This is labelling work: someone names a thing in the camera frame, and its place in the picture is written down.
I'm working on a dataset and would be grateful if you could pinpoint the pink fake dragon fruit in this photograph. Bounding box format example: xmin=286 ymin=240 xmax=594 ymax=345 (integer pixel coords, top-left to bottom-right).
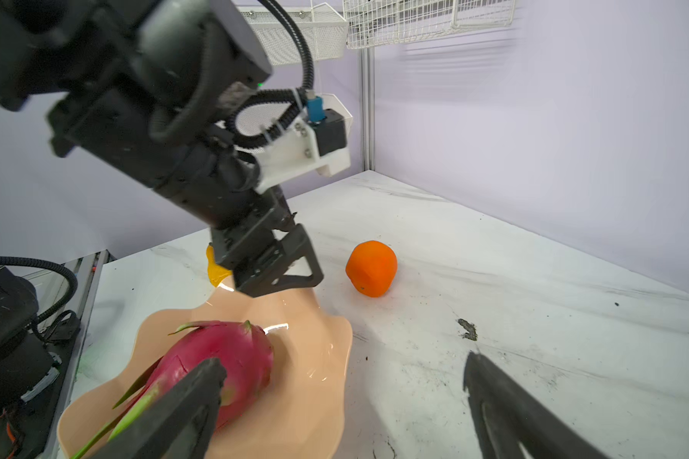
xmin=74 ymin=321 xmax=275 ymax=458

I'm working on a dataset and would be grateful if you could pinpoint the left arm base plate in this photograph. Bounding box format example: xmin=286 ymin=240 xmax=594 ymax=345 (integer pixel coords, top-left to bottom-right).
xmin=0 ymin=317 xmax=80 ymax=458

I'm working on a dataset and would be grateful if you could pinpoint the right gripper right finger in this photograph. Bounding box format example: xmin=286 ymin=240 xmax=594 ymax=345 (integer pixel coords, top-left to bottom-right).
xmin=463 ymin=352 xmax=605 ymax=458

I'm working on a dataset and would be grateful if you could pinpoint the white wire basket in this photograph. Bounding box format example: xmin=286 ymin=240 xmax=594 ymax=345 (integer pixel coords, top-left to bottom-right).
xmin=343 ymin=0 xmax=516 ymax=50

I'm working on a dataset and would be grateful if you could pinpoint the aluminium mounting rail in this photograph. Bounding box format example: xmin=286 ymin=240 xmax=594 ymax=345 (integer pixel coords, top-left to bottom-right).
xmin=22 ymin=249 xmax=116 ymax=345

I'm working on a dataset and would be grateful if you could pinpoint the lower white mesh shelf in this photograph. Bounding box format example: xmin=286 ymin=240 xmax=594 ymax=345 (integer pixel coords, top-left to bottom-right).
xmin=238 ymin=3 xmax=348 ymax=66

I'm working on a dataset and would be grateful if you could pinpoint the yellow fake fruit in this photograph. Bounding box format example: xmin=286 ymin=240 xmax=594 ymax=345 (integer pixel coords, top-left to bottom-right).
xmin=205 ymin=244 xmax=233 ymax=287

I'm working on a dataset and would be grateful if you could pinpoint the pink scalloped fruit bowl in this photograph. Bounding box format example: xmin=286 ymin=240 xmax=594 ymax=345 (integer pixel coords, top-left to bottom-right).
xmin=57 ymin=287 xmax=352 ymax=458

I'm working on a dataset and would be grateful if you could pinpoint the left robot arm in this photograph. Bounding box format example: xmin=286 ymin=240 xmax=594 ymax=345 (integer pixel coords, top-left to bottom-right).
xmin=0 ymin=1 xmax=323 ymax=298

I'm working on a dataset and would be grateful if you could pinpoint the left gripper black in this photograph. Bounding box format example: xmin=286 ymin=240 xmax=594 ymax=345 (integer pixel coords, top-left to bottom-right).
xmin=211 ymin=186 xmax=325 ymax=298

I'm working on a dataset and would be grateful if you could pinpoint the orange fake fruit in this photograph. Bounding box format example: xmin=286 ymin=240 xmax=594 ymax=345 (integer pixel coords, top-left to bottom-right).
xmin=346 ymin=240 xmax=398 ymax=298

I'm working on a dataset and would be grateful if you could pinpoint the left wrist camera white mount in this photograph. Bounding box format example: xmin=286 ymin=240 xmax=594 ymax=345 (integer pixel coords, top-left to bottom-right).
xmin=237 ymin=91 xmax=353 ymax=194

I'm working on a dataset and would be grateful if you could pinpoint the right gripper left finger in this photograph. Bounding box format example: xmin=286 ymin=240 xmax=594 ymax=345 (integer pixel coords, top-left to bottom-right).
xmin=92 ymin=358 xmax=227 ymax=458

